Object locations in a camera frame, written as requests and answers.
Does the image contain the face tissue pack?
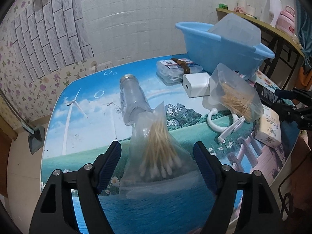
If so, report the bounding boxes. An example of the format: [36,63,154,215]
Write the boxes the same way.
[254,105,281,148]

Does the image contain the clear toothpick box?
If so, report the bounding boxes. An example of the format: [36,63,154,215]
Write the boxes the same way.
[203,63,264,123]

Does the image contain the translucent plastic container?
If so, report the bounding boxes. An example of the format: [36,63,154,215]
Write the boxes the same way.
[207,13,261,46]

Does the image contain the bag of cotton swabs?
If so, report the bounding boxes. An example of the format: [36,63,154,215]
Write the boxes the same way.
[120,103,200,199]

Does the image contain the clear glass bottle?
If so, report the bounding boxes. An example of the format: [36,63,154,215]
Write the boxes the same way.
[120,74,152,126]

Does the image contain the side table with black legs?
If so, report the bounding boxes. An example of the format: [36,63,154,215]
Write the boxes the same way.
[216,7,312,91]

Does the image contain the pink thermos jug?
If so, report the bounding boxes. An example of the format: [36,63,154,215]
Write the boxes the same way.
[276,5,295,37]

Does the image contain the white kettle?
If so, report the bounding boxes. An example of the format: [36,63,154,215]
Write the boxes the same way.
[260,0,282,27]

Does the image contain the white charger adapter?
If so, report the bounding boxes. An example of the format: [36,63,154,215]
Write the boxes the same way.
[182,72,210,98]

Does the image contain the blue plastic basin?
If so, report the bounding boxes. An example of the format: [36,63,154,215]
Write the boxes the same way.
[175,22,275,80]

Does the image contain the green small box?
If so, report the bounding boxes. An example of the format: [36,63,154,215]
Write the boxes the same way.
[218,3,228,10]

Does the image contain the dustpan with handle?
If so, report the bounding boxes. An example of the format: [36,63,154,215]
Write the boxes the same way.
[1,89,45,155]

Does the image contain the clear box with brown strap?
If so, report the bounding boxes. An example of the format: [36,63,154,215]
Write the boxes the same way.
[156,58,203,85]

